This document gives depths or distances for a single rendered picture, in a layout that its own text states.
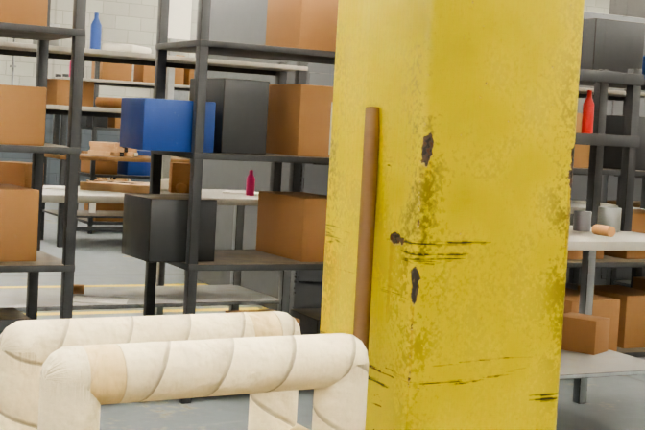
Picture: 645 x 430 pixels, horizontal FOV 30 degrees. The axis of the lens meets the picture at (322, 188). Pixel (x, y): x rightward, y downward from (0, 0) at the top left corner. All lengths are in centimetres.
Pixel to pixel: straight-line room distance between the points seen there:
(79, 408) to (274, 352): 12
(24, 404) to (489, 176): 112
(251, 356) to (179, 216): 501
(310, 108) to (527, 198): 425
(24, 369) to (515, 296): 116
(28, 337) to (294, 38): 532
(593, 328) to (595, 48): 174
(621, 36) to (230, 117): 240
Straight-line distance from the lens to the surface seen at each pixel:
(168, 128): 562
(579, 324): 596
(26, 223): 552
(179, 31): 757
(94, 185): 681
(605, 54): 694
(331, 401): 72
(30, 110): 541
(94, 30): 655
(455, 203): 171
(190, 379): 66
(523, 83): 177
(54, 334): 72
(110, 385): 65
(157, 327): 75
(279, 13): 617
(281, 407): 79
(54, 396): 64
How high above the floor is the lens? 134
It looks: 3 degrees down
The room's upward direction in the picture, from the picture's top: 3 degrees clockwise
